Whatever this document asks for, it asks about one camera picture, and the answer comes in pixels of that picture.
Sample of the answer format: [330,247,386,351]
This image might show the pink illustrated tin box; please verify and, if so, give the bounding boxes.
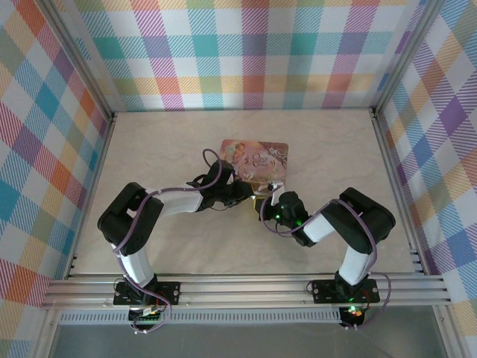
[218,138,291,193]

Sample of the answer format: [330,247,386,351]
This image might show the grey metal panel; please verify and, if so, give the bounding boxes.
[47,323,448,358]

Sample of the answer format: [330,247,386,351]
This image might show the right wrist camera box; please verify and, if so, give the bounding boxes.
[267,180,283,205]

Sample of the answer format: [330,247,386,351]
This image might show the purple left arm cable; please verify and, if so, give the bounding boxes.
[113,148,236,335]

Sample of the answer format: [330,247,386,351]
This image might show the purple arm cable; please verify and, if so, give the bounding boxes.
[259,186,392,333]
[113,148,236,335]

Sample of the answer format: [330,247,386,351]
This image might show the aluminium mounting rail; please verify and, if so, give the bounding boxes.
[40,273,454,310]

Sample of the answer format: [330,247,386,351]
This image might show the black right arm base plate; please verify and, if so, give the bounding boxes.
[311,278,381,304]

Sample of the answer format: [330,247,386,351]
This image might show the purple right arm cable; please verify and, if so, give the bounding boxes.
[259,186,392,333]

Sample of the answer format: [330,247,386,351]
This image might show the slotted grey cable duct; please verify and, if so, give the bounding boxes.
[59,311,342,325]

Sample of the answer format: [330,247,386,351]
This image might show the aluminium table side rail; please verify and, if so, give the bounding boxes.
[370,107,430,277]
[64,111,119,280]

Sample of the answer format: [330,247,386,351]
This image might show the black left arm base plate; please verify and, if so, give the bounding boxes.
[113,281,182,305]

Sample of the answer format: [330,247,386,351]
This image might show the aluminium frame post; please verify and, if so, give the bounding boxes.
[370,0,447,117]
[43,0,119,121]

